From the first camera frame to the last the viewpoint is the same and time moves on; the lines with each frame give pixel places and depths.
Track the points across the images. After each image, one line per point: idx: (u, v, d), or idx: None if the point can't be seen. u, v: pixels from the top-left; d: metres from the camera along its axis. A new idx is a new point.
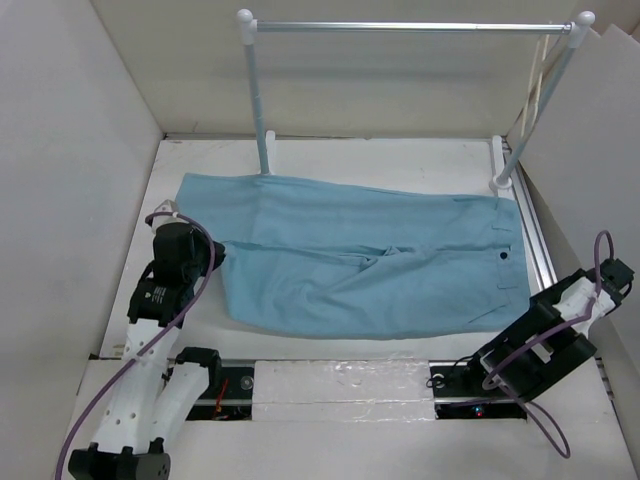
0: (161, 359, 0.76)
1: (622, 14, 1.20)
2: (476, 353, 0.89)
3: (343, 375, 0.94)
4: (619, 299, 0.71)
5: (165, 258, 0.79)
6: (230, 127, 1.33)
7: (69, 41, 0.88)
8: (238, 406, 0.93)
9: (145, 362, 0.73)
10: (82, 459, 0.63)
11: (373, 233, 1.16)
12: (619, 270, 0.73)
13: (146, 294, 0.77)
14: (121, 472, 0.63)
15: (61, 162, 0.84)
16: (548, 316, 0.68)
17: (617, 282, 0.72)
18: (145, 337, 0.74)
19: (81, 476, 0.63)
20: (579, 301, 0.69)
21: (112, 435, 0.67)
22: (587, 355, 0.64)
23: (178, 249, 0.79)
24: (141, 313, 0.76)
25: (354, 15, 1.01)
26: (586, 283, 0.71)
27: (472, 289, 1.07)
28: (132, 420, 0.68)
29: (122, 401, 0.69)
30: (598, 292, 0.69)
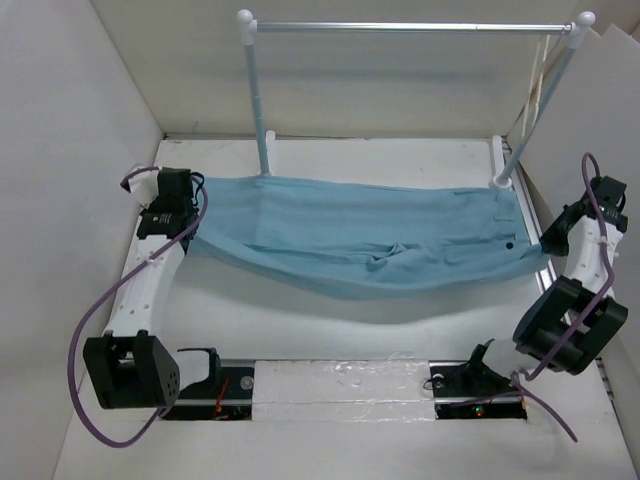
0: (169, 272, 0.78)
1: (622, 14, 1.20)
2: (476, 350, 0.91)
3: (343, 375, 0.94)
4: (624, 224, 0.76)
5: (169, 192, 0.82)
6: (230, 127, 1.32)
7: (68, 39, 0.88)
8: (238, 406, 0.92)
9: (156, 264, 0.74)
10: (97, 343, 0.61)
11: (375, 235, 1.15)
12: (612, 187, 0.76)
13: (153, 218, 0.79)
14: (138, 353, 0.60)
15: (61, 163, 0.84)
16: (572, 292, 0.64)
17: (614, 201, 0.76)
18: (155, 246, 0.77)
19: (95, 362, 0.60)
20: (593, 253, 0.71)
21: (128, 321, 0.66)
22: (622, 318, 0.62)
23: (181, 186, 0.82)
24: (150, 232, 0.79)
25: (355, 15, 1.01)
26: (589, 227, 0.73)
27: (474, 289, 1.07)
28: (146, 309, 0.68)
29: (135, 295, 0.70)
30: (605, 234, 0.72)
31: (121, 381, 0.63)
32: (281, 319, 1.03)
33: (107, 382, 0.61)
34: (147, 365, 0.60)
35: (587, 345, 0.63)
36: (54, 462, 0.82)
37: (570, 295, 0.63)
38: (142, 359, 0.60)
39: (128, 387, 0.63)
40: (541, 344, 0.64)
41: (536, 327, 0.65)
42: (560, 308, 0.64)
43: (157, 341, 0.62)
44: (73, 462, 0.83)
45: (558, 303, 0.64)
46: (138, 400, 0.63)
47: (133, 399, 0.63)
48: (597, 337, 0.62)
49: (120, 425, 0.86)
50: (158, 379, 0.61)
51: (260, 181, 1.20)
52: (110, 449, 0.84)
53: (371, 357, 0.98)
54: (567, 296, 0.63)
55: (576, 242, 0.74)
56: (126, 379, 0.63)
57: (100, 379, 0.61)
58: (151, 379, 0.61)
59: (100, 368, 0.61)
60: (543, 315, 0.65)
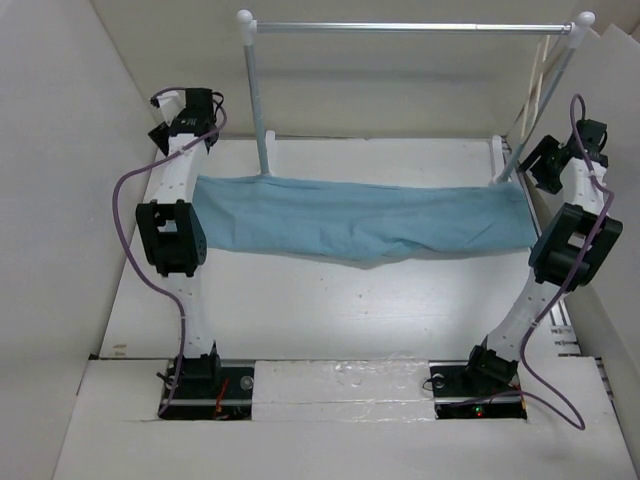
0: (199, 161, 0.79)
1: (621, 14, 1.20)
2: (475, 349, 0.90)
3: (343, 375, 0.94)
4: (607, 162, 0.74)
5: (195, 103, 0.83)
6: (230, 127, 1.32)
7: (68, 39, 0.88)
8: (238, 406, 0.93)
9: (188, 154, 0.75)
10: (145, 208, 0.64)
11: (389, 231, 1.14)
12: (594, 128, 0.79)
13: (181, 120, 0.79)
14: (181, 218, 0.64)
15: (61, 162, 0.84)
16: (578, 215, 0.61)
17: (597, 141, 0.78)
18: (186, 140, 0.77)
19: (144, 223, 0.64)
20: (586, 184, 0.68)
21: (167, 195, 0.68)
22: (620, 229, 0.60)
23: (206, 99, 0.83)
24: (179, 131, 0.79)
25: (354, 15, 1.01)
26: (579, 165, 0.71)
27: (476, 289, 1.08)
28: (182, 187, 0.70)
29: (171, 176, 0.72)
30: (593, 167, 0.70)
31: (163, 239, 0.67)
32: (280, 319, 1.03)
33: (152, 237, 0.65)
34: (186, 225, 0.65)
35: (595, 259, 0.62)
36: (53, 462, 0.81)
37: (576, 219, 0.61)
38: (181, 217, 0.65)
39: (170, 247, 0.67)
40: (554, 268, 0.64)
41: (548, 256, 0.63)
42: (568, 233, 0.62)
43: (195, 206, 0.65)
44: (73, 461, 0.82)
45: (565, 229, 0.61)
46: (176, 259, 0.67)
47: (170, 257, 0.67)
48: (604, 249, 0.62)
49: (119, 425, 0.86)
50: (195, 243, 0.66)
51: (262, 179, 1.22)
52: (110, 449, 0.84)
53: (371, 357, 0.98)
54: (573, 220, 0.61)
55: (568, 180, 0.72)
56: (167, 238, 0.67)
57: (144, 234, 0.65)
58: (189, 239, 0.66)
59: (146, 227, 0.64)
60: (553, 242, 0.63)
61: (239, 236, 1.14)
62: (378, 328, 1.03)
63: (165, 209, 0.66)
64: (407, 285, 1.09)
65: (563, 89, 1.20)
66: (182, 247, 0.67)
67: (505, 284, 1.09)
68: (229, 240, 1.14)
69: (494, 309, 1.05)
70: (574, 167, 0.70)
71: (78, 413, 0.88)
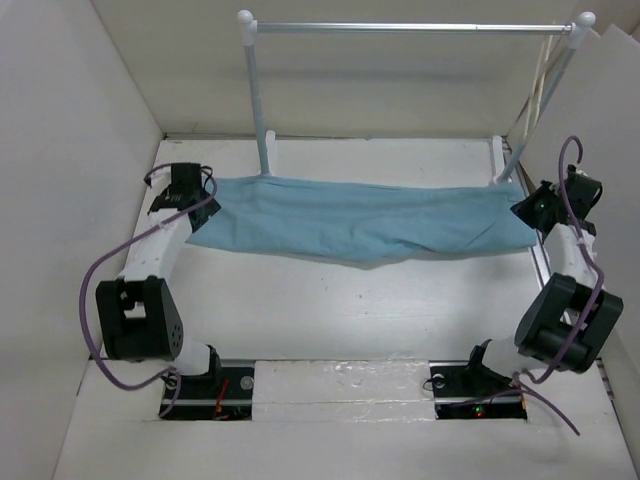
0: (180, 236, 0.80)
1: (621, 14, 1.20)
2: (474, 351, 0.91)
3: (343, 375, 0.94)
4: (594, 228, 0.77)
5: (181, 178, 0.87)
6: (230, 127, 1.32)
7: (68, 39, 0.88)
8: (238, 406, 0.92)
9: (168, 229, 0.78)
10: (107, 286, 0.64)
11: (391, 230, 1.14)
12: (583, 187, 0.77)
13: (165, 197, 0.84)
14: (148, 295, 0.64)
15: (61, 163, 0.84)
16: (570, 289, 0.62)
17: (587, 203, 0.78)
18: (168, 214, 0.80)
19: (109, 307, 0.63)
20: (576, 252, 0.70)
21: (139, 269, 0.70)
22: (619, 307, 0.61)
23: (194, 173, 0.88)
24: (162, 207, 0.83)
25: (354, 15, 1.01)
26: (565, 230, 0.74)
27: (476, 290, 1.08)
28: (156, 260, 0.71)
29: (147, 249, 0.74)
30: (581, 234, 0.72)
31: (129, 327, 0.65)
32: (280, 319, 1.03)
33: (115, 326, 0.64)
34: (156, 305, 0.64)
35: (589, 340, 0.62)
36: (53, 463, 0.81)
37: (569, 292, 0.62)
38: (151, 295, 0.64)
39: (133, 337, 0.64)
40: (546, 346, 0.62)
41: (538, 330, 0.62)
42: (559, 305, 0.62)
43: (163, 285, 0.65)
44: (73, 462, 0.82)
45: (557, 300, 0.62)
46: (141, 350, 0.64)
47: (136, 347, 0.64)
48: (598, 329, 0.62)
49: (119, 426, 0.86)
50: (164, 322, 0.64)
51: (262, 179, 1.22)
52: (109, 450, 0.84)
53: (371, 357, 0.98)
54: (564, 292, 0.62)
55: (556, 245, 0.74)
56: (133, 328, 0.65)
57: (109, 320, 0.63)
58: (159, 321, 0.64)
59: (111, 310, 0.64)
60: (544, 316, 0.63)
61: (239, 237, 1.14)
62: (378, 327, 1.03)
63: (132, 287, 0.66)
64: (407, 286, 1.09)
65: (563, 89, 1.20)
66: (148, 333, 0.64)
67: (504, 285, 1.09)
68: (229, 240, 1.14)
69: (494, 310, 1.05)
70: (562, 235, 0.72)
71: (78, 414, 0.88)
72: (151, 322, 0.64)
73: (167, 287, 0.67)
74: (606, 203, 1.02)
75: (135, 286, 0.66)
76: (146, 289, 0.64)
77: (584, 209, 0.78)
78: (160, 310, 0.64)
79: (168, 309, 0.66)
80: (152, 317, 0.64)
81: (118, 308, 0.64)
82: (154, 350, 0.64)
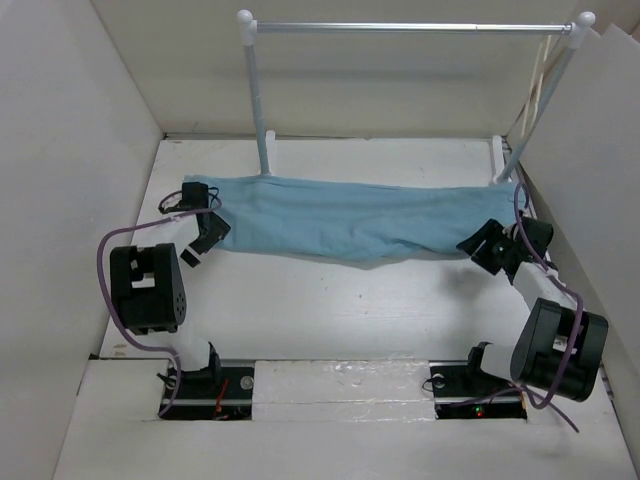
0: (188, 234, 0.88)
1: (621, 14, 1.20)
2: (472, 353, 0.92)
3: (343, 375, 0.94)
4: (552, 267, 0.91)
5: (191, 196, 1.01)
6: (230, 127, 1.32)
7: (68, 39, 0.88)
8: (238, 406, 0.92)
9: (177, 221, 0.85)
10: (122, 252, 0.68)
11: (391, 231, 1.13)
12: (539, 229, 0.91)
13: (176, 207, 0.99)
14: (158, 258, 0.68)
15: (61, 162, 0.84)
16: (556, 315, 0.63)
17: (542, 243, 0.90)
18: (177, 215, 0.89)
19: (120, 268, 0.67)
20: (548, 283, 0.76)
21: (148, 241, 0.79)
22: (605, 328, 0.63)
23: (203, 193, 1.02)
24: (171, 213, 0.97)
25: (354, 15, 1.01)
26: (531, 269, 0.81)
27: (476, 290, 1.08)
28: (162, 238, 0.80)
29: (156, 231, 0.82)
30: (547, 268, 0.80)
31: (137, 291, 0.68)
32: (280, 319, 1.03)
33: (125, 287, 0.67)
34: (165, 268, 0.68)
35: (584, 364, 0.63)
36: (53, 462, 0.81)
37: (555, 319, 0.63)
38: (160, 260, 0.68)
39: (141, 298, 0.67)
40: (543, 381, 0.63)
41: (535, 365, 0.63)
42: (549, 333, 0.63)
43: (173, 250, 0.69)
44: (72, 462, 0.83)
45: (545, 329, 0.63)
46: (146, 313, 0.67)
47: (141, 312, 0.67)
48: (590, 353, 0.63)
49: (119, 426, 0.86)
50: (170, 285, 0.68)
51: (263, 179, 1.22)
52: (109, 450, 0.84)
53: (371, 357, 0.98)
54: (551, 319, 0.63)
55: (526, 282, 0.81)
56: (141, 292, 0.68)
57: (119, 282, 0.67)
58: (167, 285, 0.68)
59: (122, 275, 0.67)
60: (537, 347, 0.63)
61: (240, 237, 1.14)
62: (378, 327, 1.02)
63: (142, 259, 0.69)
64: (407, 286, 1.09)
65: (563, 89, 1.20)
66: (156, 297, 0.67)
67: (502, 285, 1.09)
68: (229, 241, 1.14)
69: (492, 310, 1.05)
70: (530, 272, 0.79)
71: (77, 413, 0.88)
72: (157, 288, 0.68)
73: (176, 255, 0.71)
74: (606, 204, 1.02)
75: (145, 256, 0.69)
76: (156, 254, 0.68)
77: (540, 248, 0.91)
78: (167, 274, 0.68)
79: (175, 276, 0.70)
80: (160, 281, 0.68)
81: (128, 273, 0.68)
82: (158, 314, 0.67)
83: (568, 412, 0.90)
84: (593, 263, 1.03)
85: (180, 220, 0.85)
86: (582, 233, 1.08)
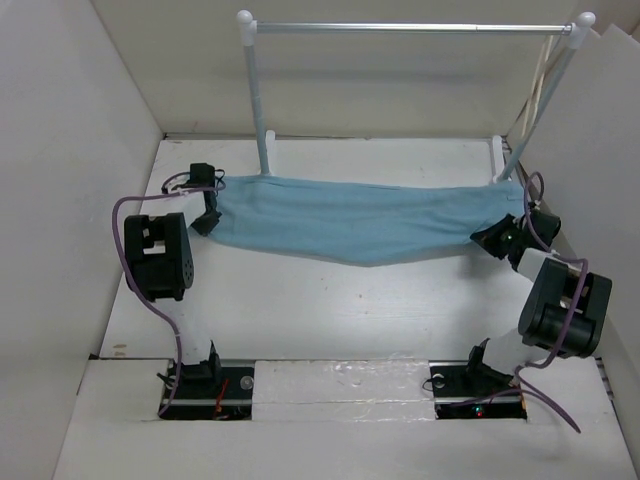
0: (194, 210, 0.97)
1: (621, 15, 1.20)
2: (472, 353, 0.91)
3: (343, 375, 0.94)
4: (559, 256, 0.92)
5: (199, 174, 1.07)
6: (230, 127, 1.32)
7: (68, 39, 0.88)
8: (238, 406, 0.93)
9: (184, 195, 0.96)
10: (136, 219, 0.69)
11: (392, 238, 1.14)
12: (546, 220, 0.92)
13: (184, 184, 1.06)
14: (170, 225, 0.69)
15: (61, 163, 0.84)
16: (561, 269, 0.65)
17: (549, 236, 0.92)
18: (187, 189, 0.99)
19: (132, 236, 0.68)
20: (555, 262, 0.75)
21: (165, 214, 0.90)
22: (609, 284, 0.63)
23: (211, 173, 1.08)
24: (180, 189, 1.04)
25: (354, 15, 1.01)
26: (534, 251, 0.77)
27: (474, 292, 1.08)
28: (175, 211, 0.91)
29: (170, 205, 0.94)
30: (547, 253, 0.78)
31: (148, 256, 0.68)
32: (281, 319, 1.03)
33: (137, 250, 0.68)
34: (176, 234, 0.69)
35: (591, 318, 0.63)
36: (53, 462, 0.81)
37: (561, 272, 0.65)
38: (171, 228, 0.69)
39: (152, 263, 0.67)
40: (550, 331, 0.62)
41: (543, 314, 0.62)
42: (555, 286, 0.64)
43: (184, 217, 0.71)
44: (72, 462, 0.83)
45: (550, 283, 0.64)
46: (156, 277, 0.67)
47: (151, 276, 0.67)
48: (597, 306, 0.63)
49: (119, 426, 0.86)
50: (180, 250, 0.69)
51: (263, 179, 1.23)
52: (109, 450, 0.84)
53: (371, 357, 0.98)
54: (556, 273, 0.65)
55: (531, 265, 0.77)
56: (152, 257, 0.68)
57: (130, 248, 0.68)
58: (177, 249, 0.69)
59: (135, 241, 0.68)
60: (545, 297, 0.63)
61: (239, 233, 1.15)
62: (378, 328, 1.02)
63: (154, 228, 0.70)
64: (407, 286, 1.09)
65: (563, 89, 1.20)
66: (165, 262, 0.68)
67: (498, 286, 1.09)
68: (229, 234, 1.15)
69: (490, 310, 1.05)
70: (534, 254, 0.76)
71: (77, 413, 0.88)
72: (168, 254, 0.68)
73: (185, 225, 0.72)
74: (606, 203, 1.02)
75: (157, 224, 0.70)
76: (167, 222, 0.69)
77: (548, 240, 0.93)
78: (179, 241, 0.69)
79: (185, 246, 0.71)
80: (171, 247, 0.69)
81: (141, 240, 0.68)
82: (167, 276, 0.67)
83: (568, 412, 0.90)
84: (593, 263, 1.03)
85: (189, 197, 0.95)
86: (580, 233, 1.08)
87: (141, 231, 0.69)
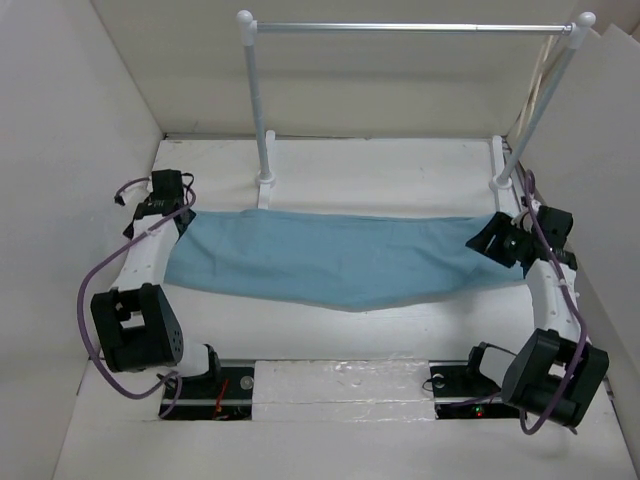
0: (168, 244, 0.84)
1: (621, 14, 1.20)
2: (472, 353, 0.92)
3: (343, 375, 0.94)
4: (574, 260, 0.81)
5: (162, 185, 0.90)
6: (230, 127, 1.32)
7: (68, 38, 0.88)
8: (238, 406, 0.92)
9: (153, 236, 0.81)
10: (103, 300, 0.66)
11: (389, 280, 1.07)
12: (558, 218, 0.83)
13: (148, 203, 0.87)
14: (145, 304, 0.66)
15: (61, 163, 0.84)
16: (555, 343, 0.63)
17: (562, 232, 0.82)
18: (151, 222, 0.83)
19: (105, 318, 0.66)
20: (558, 299, 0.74)
21: (134, 279, 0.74)
22: (606, 361, 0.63)
23: (176, 178, 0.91)
24: (146, 214, 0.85)
25: (354, 14, 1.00)
26: (545, 268, 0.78)
27: (474, 321, 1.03)
28: (148, 268, 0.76)
29: (137, 256, 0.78)
30: (562, 276, 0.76)
31: (128, 338, 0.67)
32: (280, 320, 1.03)
33: (114, 335, 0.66)
34: (155, 314, 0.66)
35: (576, 397, 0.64)
36: (53, 463, 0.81)
37: (554, 348, 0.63)
38: (149, 304, 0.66)
39: (134, 344, 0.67)
40: (533, 403, 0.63)
41: (527, 387, 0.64)
42: (545, 364, 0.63)
43: (160, 291, 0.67)
44: (72, 463, 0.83)
45: (542, 361, 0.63)
46: (144, 357, 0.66)
47: (139, 357, 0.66)
48: (585, 384, 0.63)
49: (120, 426, 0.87)
50: (162, 327, 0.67)
51: (247, 214, 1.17)
52: (109, 449, 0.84)
53: (371, 357, 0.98)
54: (548, 351, 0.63)
55: (538, 287, 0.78)
56: (132, 335, 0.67)
57: (107, 331, 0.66)
58: (159, 329, 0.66)
59: (109, 323, 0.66)
60: (532, 371, 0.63)
61: (220, 271, 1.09)
62: (378, 328, 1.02)
63: (127, 298, 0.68)
64: None
65: (563, 88, 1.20)
66: (149, 342, 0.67)
67: (492, 307, 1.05)
68: (209, 274, 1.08)
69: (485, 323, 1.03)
70: (543, 280, 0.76)
71: (78, 414, 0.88)
72: (150, 332, 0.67)
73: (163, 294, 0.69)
74: (606, 203, 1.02)
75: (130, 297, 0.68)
76: (142, 299, 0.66)
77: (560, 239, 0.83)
78: (159, 317, 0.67)
79: (166, 316, 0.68)
80: (151, 325, 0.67)
81: (115, 318, 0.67)
82: (155, 355, 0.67)
83: None
84: (594, 263, 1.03)
85: (159, 232, 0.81)
86: (581, 233, 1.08)
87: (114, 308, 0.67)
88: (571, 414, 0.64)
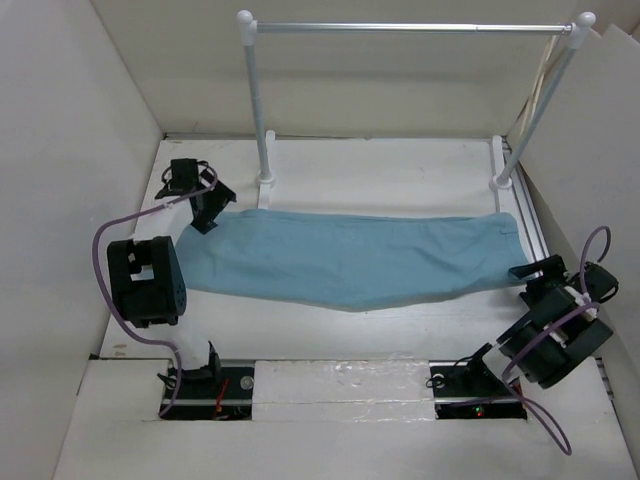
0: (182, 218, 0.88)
1: (620, 14, 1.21)
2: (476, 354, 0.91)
3: (343, 375, 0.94)
4: None
5: (179, 175, 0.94)
6: (230, 126, 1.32)
7: (68, 39, 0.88)
8: (238, 406, 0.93)
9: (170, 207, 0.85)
10: (117, 247, 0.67)
11: (389, 281, 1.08)
12: (601, 277, 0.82)
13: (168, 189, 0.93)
14: (156, 253, 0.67)
15: (61, 163, 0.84)
16: (568, 299, 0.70)
17: (599, 291, 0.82)
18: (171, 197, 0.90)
19: (118, 264, 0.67)
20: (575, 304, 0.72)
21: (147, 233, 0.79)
22: (606, 335, 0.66)
23: (192, 169, 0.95)
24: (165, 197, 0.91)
25: (354, 15, 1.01)
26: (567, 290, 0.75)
27: (475, 321, 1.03)
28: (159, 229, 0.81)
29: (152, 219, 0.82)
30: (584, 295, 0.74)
31: (136, 285, 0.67)
32: (281, 319, 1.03)
33: (124, 282, 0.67)
34: (163, 262, 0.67)
35: (567, 354, 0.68)
36: (53, 463, 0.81)
37: (565, 302, 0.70)
38: (159, 255, 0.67)
39: (141, 293, 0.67)
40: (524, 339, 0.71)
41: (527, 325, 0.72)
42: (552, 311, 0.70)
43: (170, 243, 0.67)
44: (72, 462, 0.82)
45: (552, 306, 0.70)
46: (147, 307, 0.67)
47: (140, 306, 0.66)
48: (579, 346, 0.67)
49: (119, 426, 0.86)
50: (168, 276, 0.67)
51: (247, 214, 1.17)
52: (108, 449, 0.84)
53: (371, 357, 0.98)
54: (561, 301, 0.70)
55: None
56: (140, 284, 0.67)
57: (117, 275, 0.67)
58: (166, 278, 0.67)
59: (120, 270, 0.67)
60: (534, 315, 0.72)
61: (220, 271, 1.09)
62: (378, 328, 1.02)
63: (139, 250, 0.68)
64: None
65: (563, 88, 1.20)
66: (154, 293, 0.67)
67: (491, 307, 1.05)
68: (209, 275, 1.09)
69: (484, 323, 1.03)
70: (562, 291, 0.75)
71: (78, 414, 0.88)
72: (157, 281, 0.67)
73: (172, 247, 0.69)
74: (606, 203, 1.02)
75: (143, 249, 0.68)
76: (152, 249, 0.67)
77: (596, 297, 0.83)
78: (167, 267, 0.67)
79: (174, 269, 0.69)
80: (160, 273, 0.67)
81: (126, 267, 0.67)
82: (160, 305, 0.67)
83: (567, 411, 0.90)
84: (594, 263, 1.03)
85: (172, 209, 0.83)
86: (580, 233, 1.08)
87: (126, 257, 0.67)
88: (553, 369, 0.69)
